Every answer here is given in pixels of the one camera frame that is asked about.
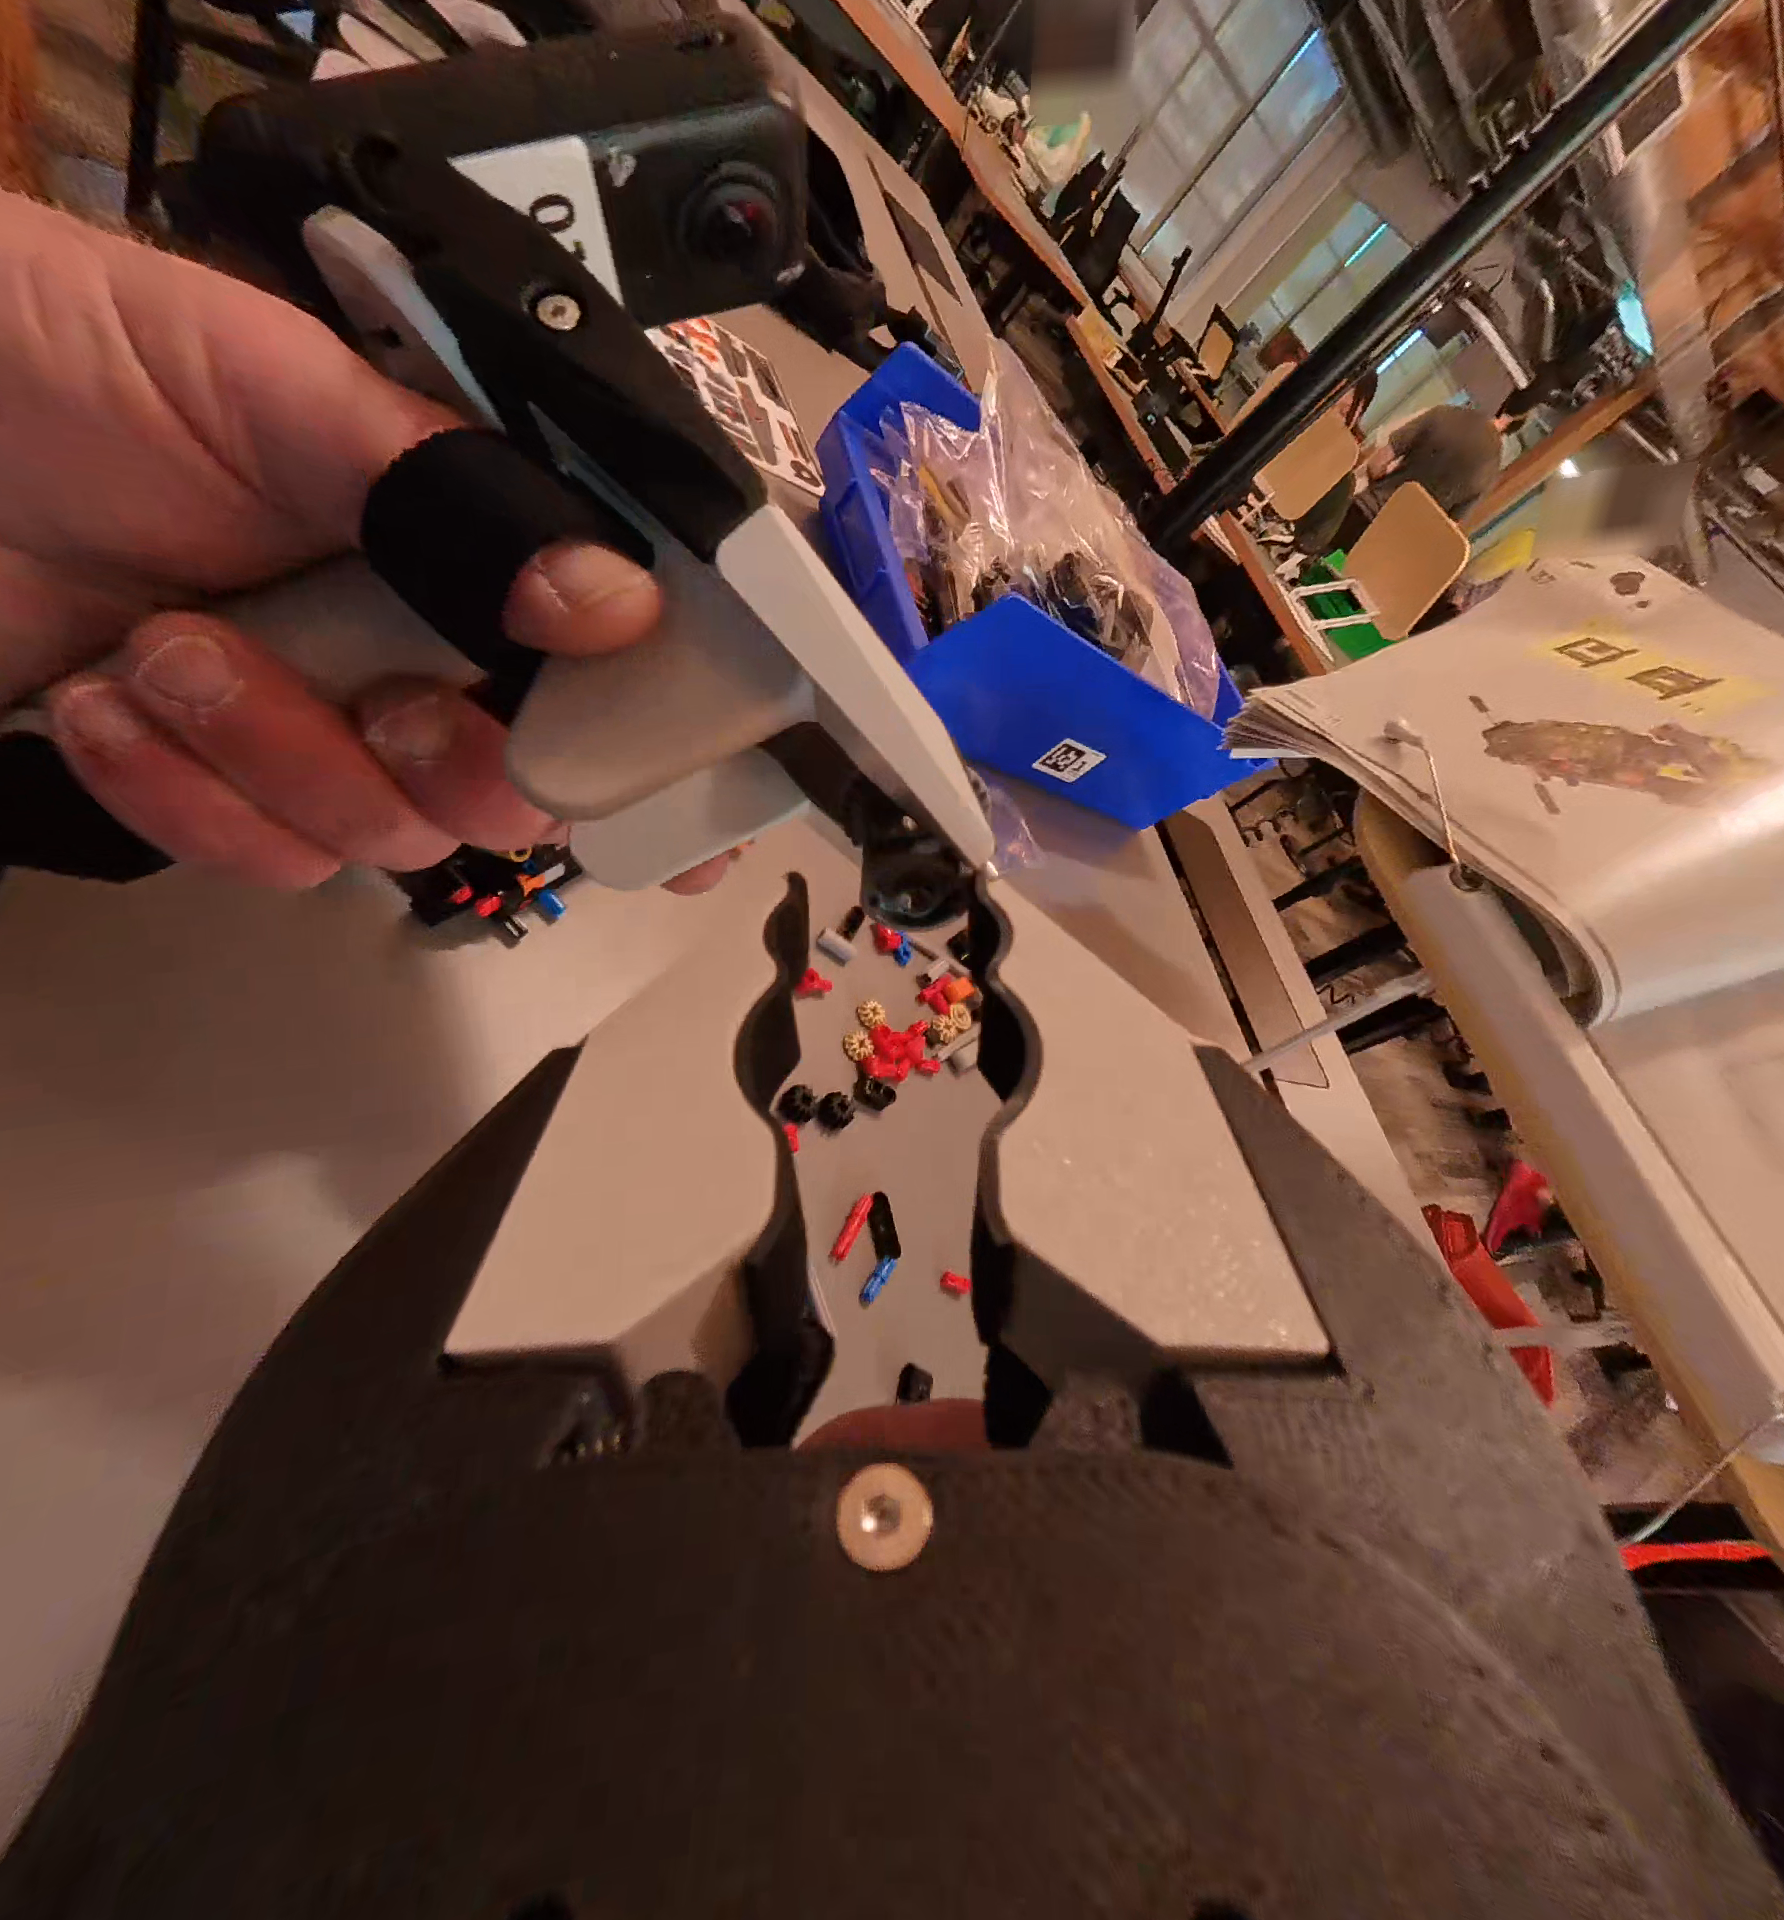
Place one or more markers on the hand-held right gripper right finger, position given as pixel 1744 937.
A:
pixel 1132 1202

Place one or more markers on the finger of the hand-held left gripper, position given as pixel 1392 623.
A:
pixel 847 674

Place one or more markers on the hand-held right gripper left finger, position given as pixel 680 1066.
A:
pixel 651 1171

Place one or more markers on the dark grey lego differential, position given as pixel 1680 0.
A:
pixel 907 879

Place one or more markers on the lego sticker sheet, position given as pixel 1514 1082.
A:
pixel 742 405

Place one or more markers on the long red lego pin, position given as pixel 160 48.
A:
pixel 848 1228

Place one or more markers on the black lego connector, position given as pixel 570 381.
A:
pixel 873 1093

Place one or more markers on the black three-hole lego beam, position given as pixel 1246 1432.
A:
pixel 888 1224

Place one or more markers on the plastic bags of lego parts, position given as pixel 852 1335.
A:
pixel 1027 496

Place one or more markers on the cluster of red lego connectors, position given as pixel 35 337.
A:
pixel 901 1050

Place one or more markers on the small black lego piece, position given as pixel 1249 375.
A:
pixel 915 1382

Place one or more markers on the partly built lego model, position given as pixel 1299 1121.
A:
pixel 488 901

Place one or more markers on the lego instruction booklet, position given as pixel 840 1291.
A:
pixel 1657 674

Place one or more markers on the person's left hand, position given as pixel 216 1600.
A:
pixel 112 450

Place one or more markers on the blue storage bin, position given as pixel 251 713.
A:
pixel 1071 705

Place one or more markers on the red bag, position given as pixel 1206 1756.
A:
pixel 1476 1244

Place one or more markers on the white book stand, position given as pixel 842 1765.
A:
pixel 1583 1139

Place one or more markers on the green crate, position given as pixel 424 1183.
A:
pixel 1343 616

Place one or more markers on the beige chair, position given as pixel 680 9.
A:
pixel 1305 466
pixel 1411 563

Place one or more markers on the large paned window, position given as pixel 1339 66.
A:
pixel 1251 105

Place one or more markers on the black metal pole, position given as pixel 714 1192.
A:
pixel 1432 278

